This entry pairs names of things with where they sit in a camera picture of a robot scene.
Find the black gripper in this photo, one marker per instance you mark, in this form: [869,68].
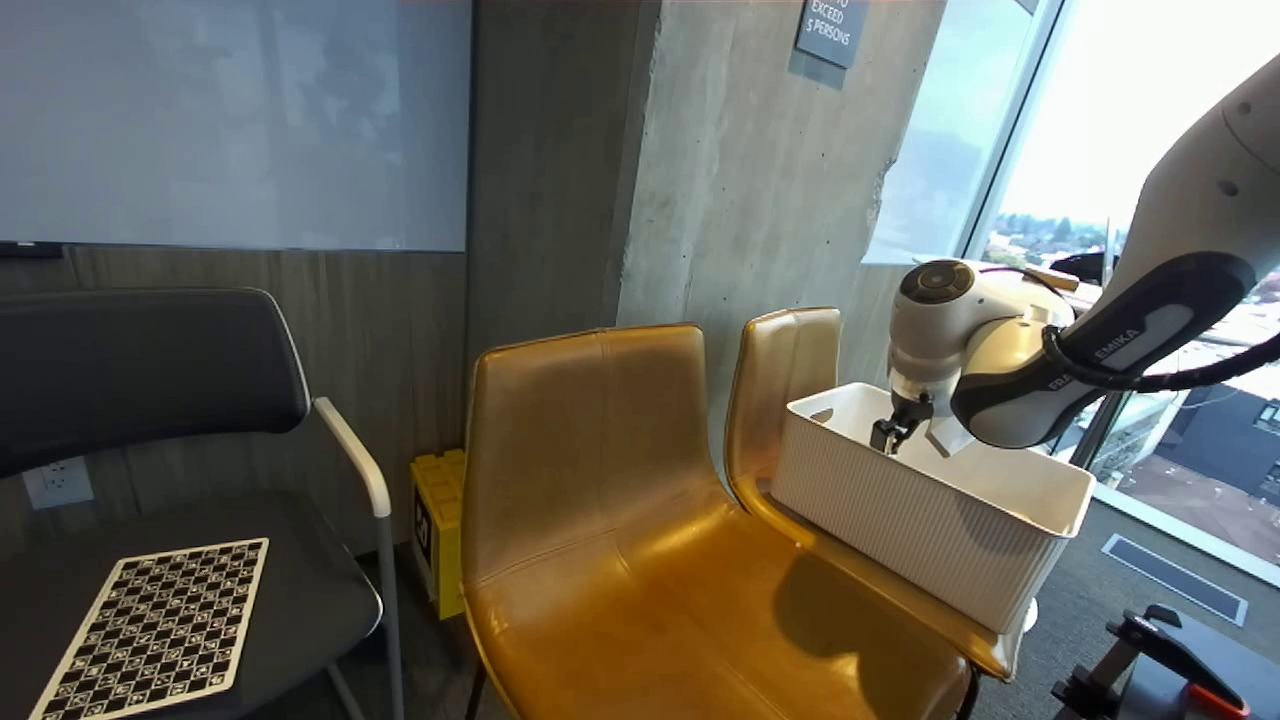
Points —
[900,422]

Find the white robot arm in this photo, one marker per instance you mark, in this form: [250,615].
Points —
[1002,358]

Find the white plastic basket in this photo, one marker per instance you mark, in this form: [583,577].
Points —
[981,525]

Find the mustard yellow far chair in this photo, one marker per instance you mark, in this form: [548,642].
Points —
[782,358]

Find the mustard yellow chair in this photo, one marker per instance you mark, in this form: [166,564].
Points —
[782,358]
[612,577]

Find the white round table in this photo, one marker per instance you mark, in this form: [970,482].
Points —
[1052,283]

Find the mustard yellow near chair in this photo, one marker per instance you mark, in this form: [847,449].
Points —
[612,577]

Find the black red clamp tool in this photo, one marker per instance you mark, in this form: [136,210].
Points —
[1164,665]

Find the grey occupancy sign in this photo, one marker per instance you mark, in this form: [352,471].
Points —
[828,33]

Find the yellow box on floor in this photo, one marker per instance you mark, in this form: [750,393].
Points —
[436,525]

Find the white perforated mat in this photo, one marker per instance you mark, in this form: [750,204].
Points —
[161,630]

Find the dark grey armchair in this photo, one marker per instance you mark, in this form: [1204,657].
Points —
[113,371]

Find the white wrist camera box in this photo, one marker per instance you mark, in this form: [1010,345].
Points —
[945,432]

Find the whiteboard on wall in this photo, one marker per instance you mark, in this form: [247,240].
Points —
[328,127]

